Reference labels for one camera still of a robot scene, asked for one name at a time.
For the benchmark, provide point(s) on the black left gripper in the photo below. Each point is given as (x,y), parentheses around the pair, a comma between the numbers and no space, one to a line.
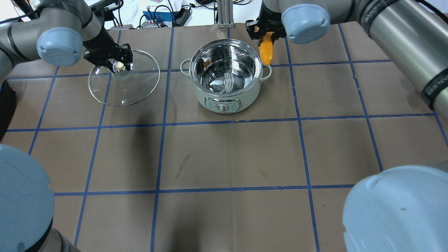
(99,41)

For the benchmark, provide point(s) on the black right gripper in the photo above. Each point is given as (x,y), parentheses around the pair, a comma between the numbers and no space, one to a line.
(267,18)

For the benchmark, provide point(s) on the yellow corn cob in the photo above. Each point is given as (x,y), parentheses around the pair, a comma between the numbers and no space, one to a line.
(266,48)

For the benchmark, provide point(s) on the glass pot lid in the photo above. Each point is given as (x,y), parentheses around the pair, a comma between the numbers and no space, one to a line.
(125,87)

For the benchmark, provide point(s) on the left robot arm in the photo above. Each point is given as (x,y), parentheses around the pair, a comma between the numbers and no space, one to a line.
(64,31)

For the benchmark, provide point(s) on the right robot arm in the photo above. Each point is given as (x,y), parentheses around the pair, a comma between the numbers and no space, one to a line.
(402,209)

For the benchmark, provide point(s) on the pale green electric pot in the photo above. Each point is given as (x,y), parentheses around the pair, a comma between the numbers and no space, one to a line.
(226,75)

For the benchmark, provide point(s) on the aluminium frame post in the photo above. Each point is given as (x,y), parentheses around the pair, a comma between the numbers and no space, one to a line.
(225,14)

